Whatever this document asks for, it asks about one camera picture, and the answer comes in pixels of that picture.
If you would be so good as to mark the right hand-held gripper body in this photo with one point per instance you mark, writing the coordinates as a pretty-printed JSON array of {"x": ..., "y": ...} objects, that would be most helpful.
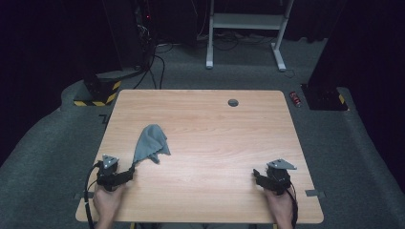
[{"x": 278, "y": 178}]

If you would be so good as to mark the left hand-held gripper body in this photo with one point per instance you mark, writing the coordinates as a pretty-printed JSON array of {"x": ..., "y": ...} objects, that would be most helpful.
[{"x": 110, "y": 174}]

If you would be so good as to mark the person's right hand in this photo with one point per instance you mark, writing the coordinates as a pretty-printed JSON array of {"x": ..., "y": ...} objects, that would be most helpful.
[{"x": 279, "y": 205}]

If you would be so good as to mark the person's left hand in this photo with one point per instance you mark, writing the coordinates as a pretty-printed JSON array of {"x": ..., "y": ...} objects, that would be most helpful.
[{"x": 107, "y": 203}]

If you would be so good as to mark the grey tape strip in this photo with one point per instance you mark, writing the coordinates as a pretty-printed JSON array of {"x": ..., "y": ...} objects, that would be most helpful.
[
  {"x": 85, "y": 195},
  {"x": 314, "y": 193}
]

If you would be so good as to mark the black floor tape mark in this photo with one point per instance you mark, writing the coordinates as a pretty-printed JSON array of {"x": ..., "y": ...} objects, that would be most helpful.
[{"x": 104, "y": 120}]

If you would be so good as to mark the grey round table grommet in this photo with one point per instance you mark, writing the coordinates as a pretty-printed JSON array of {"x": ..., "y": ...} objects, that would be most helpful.
[{"x": 233, "y": 102}]

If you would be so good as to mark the red can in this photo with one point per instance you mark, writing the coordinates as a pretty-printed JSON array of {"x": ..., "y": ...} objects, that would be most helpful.
[{"x": 295, "y": 99}]

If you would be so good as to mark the black yellow striped stand base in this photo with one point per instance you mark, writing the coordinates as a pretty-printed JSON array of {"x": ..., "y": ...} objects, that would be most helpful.
[{"x": 98, "y": 92}]

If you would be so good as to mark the black stand base yellow mark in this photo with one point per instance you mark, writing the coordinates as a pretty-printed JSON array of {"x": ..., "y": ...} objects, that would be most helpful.
[{"x": 324, "y": 98}]

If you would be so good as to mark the dark equipment rack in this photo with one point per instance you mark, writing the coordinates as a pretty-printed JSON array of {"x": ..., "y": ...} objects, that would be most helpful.
[{"x": 144, "y": 31}]

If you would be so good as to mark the white metal stand frame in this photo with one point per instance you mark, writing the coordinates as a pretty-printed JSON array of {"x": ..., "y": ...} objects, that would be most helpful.
[{"x": 248, "y": 21}]

